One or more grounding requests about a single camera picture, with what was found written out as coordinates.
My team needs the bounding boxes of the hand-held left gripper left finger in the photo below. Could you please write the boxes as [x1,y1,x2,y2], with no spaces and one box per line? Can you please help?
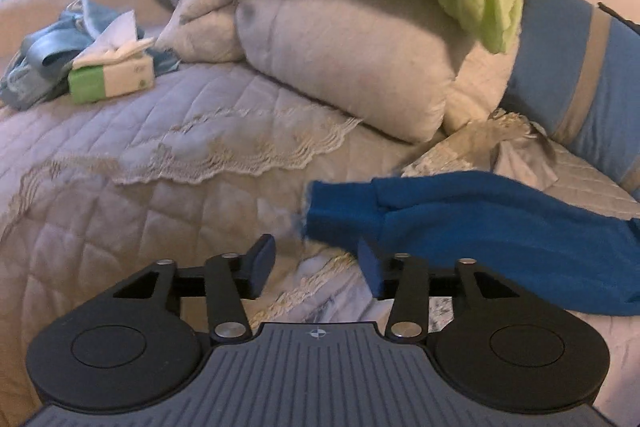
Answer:
[112,234,277,343]

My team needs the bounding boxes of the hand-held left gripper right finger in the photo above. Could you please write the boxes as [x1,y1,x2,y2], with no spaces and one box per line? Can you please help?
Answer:
[357,239,526,343]

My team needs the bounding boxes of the blue fleece sweater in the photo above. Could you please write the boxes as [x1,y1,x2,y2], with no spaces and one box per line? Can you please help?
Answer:
[302,172,640,318]

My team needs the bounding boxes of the pile of blue-grey clothes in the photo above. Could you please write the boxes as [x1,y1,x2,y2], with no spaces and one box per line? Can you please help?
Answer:
[0,0,181,110]

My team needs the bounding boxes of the grey quilted bedspread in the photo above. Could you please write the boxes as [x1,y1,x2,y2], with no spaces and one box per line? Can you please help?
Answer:
[0,0,640,427]

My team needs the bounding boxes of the white comforter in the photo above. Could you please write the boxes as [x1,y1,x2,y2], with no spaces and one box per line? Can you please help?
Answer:
[155,0,521,142]

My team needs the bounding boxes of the green and white tissue pack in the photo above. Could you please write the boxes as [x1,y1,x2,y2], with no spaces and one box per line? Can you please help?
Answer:
[67,9,157,104]

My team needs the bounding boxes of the blue striped pillow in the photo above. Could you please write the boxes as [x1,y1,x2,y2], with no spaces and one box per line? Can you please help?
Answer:
[502,0,640,200]

